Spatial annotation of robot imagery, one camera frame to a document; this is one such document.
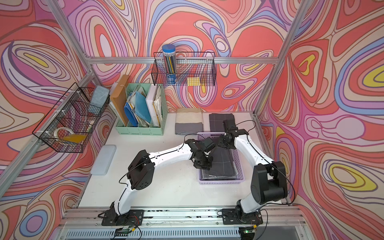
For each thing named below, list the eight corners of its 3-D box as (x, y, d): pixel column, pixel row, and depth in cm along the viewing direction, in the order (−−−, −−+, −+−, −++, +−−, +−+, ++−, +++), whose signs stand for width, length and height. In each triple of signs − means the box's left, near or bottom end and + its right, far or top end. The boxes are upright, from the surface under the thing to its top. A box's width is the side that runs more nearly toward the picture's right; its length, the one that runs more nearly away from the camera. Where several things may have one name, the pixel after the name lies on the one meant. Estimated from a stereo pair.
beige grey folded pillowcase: (174, 134, 108) (174, 133, 107) (176, 110, 125) (176, 108, 124) (203, 134, 108) (203, 133, 107) (202, 109, 125) (202, 108, 123)
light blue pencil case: (92, 175, 90) (89, 173, 88) (104, 147, 103) (102, 144, 100) (106, 175, 90) (103, 173, 88) (117, 147, 103) (115, 144, 100)
